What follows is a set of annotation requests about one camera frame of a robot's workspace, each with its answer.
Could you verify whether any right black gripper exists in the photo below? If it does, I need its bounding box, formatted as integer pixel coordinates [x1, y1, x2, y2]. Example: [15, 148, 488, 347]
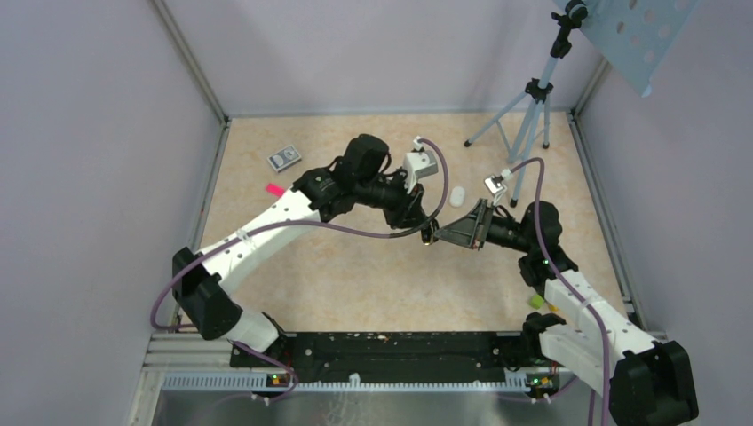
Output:
[434, 198, 535, 254]

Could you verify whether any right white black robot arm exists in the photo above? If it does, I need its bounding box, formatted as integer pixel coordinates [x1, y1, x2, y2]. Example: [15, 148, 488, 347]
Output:
[434, 199, 699, 425]

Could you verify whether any white earbud charging case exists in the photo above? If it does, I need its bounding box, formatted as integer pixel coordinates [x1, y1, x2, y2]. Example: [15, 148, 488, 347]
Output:
[448, 185, 466, 208]

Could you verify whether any pink rectangular block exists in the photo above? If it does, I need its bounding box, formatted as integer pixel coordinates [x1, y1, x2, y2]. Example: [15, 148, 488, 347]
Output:
[266, 184, 286, 198]

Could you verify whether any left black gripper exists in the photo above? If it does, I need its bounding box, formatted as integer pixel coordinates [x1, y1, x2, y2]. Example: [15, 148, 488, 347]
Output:
[355, 166, 430, 230]

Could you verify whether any white cable duct rail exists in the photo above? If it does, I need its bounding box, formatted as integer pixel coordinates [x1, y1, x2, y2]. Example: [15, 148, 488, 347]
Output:
[162, 372, 530, 393]

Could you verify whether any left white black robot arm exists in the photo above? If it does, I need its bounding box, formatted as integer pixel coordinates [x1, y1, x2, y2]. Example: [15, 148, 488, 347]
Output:
[165, 134, 448, 367]

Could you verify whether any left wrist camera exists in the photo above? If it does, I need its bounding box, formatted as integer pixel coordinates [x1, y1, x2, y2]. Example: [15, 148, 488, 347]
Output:
[402, 137, 439, 193]

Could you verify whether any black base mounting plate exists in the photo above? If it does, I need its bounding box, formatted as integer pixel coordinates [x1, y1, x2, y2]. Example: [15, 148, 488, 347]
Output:
[229, 331, 563, 383]

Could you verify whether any perforated grey metal plate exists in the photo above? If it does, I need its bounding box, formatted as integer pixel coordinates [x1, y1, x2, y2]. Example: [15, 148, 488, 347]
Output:
[553, 0, 699, 98]

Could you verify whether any small black case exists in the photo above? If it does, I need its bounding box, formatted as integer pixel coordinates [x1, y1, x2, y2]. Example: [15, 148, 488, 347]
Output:
[420, 226, 435, 245]

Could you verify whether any grey playing card box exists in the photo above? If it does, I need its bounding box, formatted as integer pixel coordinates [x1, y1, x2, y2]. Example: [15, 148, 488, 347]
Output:
[267, 145, 302, 173]

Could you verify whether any green cube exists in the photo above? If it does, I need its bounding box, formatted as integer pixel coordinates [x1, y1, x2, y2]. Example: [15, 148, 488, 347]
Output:
[528, 295, 546, 310]

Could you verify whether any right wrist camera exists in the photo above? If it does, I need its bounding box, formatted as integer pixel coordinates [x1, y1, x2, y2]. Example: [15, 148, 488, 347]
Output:
[483, 169, 513, 207]

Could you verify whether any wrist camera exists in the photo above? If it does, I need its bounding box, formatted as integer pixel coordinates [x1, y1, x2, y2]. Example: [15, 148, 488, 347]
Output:
[483, 169, 513, 207]
[402, 137, 439, 193]

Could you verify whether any grey camera tripod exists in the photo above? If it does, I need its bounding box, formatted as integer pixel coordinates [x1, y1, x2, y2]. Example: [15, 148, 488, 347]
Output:
[463, 0, 590, 209]

